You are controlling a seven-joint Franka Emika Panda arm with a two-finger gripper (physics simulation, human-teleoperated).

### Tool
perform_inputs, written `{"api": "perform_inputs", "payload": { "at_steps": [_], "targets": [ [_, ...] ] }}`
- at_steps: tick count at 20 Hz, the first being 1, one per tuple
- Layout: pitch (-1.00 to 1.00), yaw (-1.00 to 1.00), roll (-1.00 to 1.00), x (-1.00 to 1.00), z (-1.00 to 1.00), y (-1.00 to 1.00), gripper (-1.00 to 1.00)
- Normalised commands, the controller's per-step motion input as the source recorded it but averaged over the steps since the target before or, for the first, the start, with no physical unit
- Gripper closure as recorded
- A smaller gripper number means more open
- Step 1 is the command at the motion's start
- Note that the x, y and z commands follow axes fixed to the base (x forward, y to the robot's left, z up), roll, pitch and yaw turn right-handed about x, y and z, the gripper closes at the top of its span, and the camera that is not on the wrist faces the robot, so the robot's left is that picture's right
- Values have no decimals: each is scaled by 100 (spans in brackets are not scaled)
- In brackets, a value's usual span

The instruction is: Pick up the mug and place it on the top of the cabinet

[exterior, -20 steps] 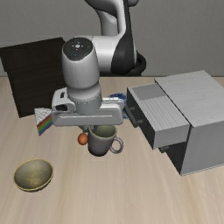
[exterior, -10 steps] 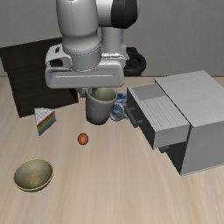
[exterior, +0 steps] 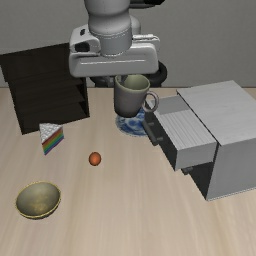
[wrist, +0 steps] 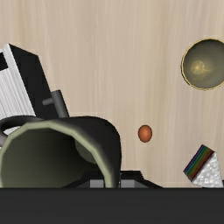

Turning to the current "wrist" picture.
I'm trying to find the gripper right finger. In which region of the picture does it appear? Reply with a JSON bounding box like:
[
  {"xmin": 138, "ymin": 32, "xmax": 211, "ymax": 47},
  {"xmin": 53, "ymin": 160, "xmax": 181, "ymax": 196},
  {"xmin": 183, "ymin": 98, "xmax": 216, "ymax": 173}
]
[{"xmin": 119, "ymin": 170, "xmax": 164, "ymax": 189}]

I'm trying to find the black mug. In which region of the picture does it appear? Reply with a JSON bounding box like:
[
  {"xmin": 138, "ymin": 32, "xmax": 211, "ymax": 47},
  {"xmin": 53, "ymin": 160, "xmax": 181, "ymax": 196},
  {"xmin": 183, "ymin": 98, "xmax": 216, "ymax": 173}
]
[{"xmin": 0, "ymin": 115, "xmax": 123, "ymax": 189}]

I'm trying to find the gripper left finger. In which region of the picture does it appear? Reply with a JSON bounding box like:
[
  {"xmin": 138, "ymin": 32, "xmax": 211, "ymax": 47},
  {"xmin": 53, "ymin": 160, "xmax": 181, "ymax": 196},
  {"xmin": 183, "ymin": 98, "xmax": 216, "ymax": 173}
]
[{"xmin": 63, "ymin": 171, "xmax": 107, "ymax": 189}]

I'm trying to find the rainbow cake wedge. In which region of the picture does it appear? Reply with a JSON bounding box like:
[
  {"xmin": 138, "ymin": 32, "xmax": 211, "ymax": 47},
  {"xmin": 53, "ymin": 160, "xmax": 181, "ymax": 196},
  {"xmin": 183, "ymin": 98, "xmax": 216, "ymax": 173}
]
[{"xmin": 182, "ymin": 143, "xmax": 224, "ymax": 189}]

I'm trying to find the small orange fruit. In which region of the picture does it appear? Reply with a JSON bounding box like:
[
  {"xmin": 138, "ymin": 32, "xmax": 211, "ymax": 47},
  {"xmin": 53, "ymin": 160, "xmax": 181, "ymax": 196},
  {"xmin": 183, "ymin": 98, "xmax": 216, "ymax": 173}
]
[{"xmin": 137, "ymin": 124, "xmax": 153, "ymax": 144}]

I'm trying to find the dark olive bowl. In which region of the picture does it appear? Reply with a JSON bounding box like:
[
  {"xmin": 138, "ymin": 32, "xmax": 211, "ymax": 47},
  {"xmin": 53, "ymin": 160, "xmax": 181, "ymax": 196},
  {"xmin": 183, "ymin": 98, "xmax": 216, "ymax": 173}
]
[{"xmin": 180, "ymin": 38, "xmax": 224, "ymax": 91}]

